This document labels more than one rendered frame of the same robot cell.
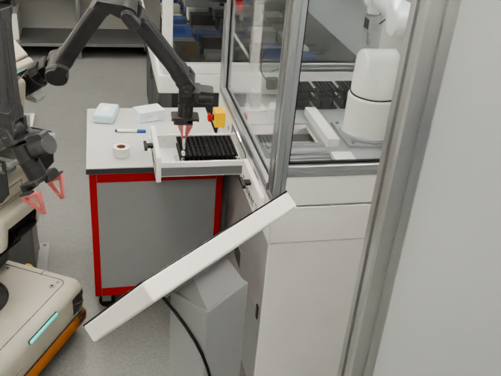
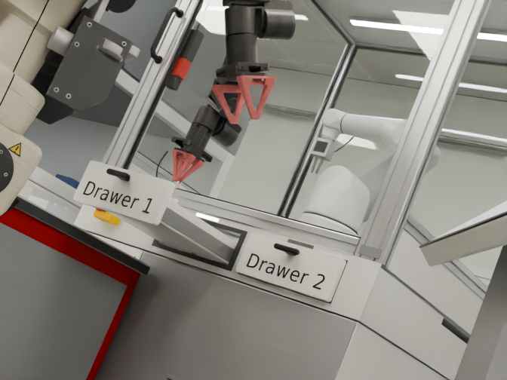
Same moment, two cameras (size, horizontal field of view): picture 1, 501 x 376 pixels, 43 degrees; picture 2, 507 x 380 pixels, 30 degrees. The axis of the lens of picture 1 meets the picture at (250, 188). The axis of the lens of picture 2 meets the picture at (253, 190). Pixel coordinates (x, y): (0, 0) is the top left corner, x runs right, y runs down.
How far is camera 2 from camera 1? 212 cm
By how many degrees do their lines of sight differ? 54
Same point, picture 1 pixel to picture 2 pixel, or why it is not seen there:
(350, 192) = (428, 281)
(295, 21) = (469, 41)
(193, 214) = (77, 338)
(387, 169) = not seen: outside the picture
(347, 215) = (416, 315)
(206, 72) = not seen: hidden behind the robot
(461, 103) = not seen: outside the picture
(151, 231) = (13, 348)
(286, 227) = (379, 304)
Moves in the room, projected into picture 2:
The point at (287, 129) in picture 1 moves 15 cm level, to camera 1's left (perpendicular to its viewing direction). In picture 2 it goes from (423, 163) to (385, 136)
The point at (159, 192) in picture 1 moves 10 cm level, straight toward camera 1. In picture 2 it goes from (57, 276) to (81, 285)
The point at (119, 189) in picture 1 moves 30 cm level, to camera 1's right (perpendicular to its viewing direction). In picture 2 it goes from (14, 245) to (113, 291)
